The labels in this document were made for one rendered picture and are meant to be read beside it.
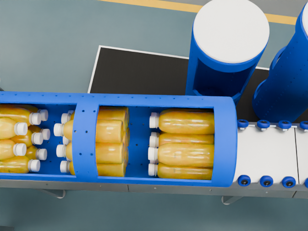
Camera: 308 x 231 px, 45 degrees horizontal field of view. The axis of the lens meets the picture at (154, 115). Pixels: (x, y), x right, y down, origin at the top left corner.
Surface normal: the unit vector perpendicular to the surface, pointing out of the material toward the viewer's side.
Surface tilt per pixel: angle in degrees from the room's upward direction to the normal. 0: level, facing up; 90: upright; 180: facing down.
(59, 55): 0
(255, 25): 0
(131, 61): 0
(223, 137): 9
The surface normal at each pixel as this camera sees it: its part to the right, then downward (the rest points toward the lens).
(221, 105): -0.01, -0.78
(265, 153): -0.04, -0.31
